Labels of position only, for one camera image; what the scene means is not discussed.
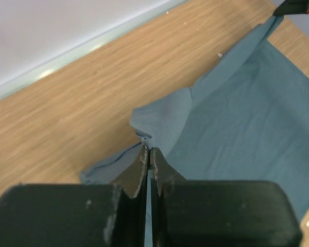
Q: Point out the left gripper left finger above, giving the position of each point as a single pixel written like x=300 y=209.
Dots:
x=75 y=214

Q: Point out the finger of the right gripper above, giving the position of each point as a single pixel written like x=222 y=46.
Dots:
x=292 y=7

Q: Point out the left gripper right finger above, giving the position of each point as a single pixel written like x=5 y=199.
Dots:
x=218 y=213

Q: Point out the blue-grey t shirt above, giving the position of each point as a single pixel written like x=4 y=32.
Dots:
x=247 y=119

